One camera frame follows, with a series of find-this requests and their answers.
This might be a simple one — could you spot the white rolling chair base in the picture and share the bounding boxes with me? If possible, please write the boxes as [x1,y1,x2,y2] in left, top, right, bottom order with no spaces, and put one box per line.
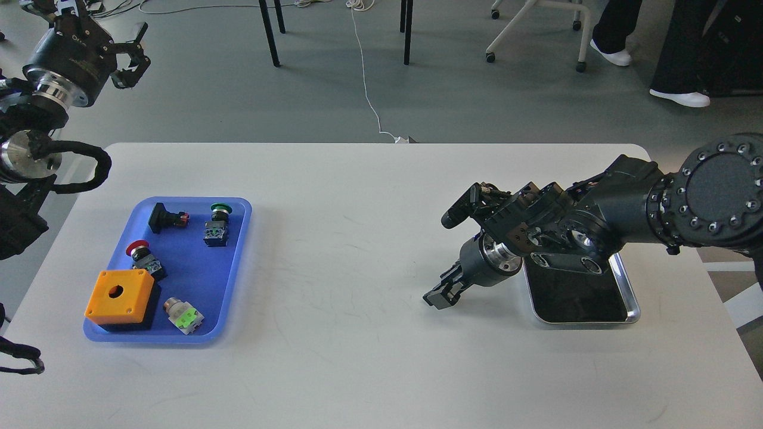
[485,0,592,73]

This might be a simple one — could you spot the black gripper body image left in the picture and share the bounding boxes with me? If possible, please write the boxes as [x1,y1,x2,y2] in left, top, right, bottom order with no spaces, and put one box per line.
[23,24,116,108]

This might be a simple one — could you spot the black table leg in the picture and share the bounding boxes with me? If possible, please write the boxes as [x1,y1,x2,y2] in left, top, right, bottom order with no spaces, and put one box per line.
[399,0,414,66]
[258,0,286,68]

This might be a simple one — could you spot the red emergency stop button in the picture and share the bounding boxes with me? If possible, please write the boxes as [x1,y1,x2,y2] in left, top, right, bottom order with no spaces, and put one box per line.
[125,240,167,281]

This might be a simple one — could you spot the blue plastic tray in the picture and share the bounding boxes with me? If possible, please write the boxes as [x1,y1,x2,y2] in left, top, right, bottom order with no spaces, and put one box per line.
[83,197,252,344]

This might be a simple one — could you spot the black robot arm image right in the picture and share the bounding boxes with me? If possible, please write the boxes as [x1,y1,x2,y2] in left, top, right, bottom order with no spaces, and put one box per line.
[423,133,762,309]

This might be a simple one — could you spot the green white contact block switch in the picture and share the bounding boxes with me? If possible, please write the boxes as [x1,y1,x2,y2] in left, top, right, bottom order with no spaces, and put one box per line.
[162,297,204,335]

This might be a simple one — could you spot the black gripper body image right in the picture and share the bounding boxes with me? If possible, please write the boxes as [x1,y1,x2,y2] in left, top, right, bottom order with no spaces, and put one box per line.
[458,232,523,287]

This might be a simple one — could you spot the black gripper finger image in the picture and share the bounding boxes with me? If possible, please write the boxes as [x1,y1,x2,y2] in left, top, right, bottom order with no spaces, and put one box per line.
[423,280,471,310]
[21,1,90,30]
[441,262,472,293]
[109,22,151,89]

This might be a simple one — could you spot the green push button switch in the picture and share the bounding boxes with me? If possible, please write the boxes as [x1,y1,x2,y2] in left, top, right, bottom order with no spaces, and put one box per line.
[203,203,232,247]

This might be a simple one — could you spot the white floor cable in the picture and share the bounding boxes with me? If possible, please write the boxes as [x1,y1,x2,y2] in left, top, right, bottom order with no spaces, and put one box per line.
[346,0,406,144]

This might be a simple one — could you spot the orange button enclosure box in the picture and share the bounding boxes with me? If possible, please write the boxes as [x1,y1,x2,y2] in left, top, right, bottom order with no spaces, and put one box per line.
[84,269,160,327]

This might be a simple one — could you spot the black table leg left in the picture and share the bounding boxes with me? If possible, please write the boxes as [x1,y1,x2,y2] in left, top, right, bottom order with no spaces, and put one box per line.
[258,0,286,68]

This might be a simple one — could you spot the black selector switch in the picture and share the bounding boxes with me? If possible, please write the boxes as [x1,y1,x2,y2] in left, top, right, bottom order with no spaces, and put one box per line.
[148,203,190,234]

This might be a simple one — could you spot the silver metal tray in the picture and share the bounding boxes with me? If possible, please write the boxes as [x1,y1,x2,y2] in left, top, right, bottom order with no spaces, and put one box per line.
[524,253,641,327]

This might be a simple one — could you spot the person legs white shoes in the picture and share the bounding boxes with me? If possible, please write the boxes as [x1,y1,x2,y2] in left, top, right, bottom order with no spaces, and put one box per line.
[590,1,717,108]

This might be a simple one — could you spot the black table leg right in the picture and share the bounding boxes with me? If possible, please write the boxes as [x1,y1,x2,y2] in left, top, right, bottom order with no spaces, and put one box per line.
[399,0,414,66]

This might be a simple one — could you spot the black equipment case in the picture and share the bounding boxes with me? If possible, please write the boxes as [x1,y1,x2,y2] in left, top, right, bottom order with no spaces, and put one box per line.
[704,1,762,96]

